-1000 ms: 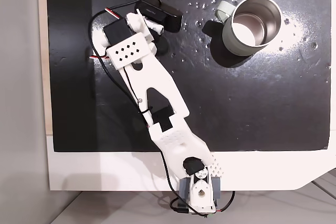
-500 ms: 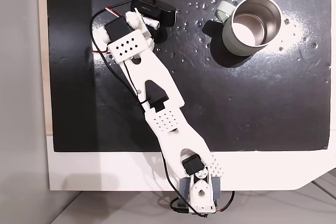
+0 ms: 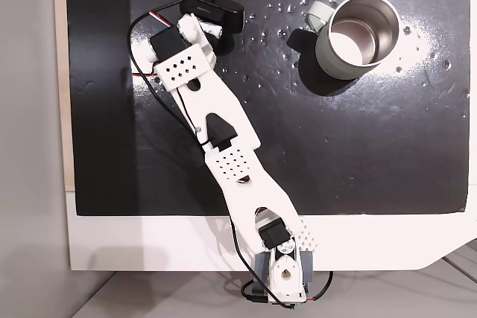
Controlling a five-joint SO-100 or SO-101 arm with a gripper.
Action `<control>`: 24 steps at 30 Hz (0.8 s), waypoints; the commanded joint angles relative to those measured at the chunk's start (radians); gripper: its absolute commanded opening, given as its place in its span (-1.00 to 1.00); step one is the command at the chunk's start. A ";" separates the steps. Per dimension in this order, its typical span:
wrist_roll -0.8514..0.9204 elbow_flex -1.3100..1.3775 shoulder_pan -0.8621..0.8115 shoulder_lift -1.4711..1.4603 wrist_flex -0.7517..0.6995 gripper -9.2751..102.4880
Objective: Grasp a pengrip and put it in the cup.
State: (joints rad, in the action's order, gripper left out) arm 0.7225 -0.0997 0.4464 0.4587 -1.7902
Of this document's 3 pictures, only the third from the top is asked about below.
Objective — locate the black oval webcam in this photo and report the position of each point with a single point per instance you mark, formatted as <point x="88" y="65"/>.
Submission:
<point x="220" y="9"/>

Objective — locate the grey base clamp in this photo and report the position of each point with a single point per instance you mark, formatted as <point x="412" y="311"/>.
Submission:
<point x="308" y="267"/>

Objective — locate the black shiny table mat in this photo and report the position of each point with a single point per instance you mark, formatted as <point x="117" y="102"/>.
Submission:
<point x="335" y="139"/>

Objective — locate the light wooden board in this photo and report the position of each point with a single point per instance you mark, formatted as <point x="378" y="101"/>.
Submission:
<point x="61" y="72"/>

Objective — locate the pale green steel cup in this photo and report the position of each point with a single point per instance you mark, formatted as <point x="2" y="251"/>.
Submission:
<point x="335" y="53"/>

